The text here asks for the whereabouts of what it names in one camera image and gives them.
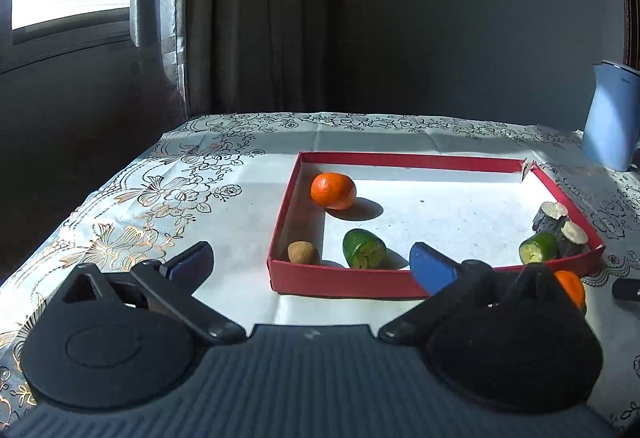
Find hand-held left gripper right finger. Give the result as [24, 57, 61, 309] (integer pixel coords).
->
[377, 242, 577, 347]

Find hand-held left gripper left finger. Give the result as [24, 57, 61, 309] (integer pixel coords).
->
[54, 241, 247, 345]

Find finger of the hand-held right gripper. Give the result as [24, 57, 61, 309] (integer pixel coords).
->
[612, 277, 640, 303]

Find red cardboard box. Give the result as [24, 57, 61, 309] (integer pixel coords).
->
[266, 151, 606, 300]

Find green cucumber half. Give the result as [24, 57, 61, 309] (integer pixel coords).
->
[342, 228, 388, 270]

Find dark sugarcane piece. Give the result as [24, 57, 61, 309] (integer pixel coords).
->
[556, 219, 590, 259]
[531, 201, 570, 234]

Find green cucumber piece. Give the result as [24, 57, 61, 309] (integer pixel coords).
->
[519, 231, 559, 265]

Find brown round fruit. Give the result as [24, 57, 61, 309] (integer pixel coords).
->
[287, 241, 321, 265]

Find large orange mandarin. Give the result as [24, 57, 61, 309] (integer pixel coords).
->
[310, 172, 357, 211]

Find small orange mandarin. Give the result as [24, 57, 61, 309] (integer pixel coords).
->
[554, 269, 587, 313]

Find light blue jug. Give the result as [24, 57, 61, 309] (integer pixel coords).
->
[580, 61, 640, 172]

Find dark curtain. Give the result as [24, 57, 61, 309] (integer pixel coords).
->
[184, 0, 347, 115]

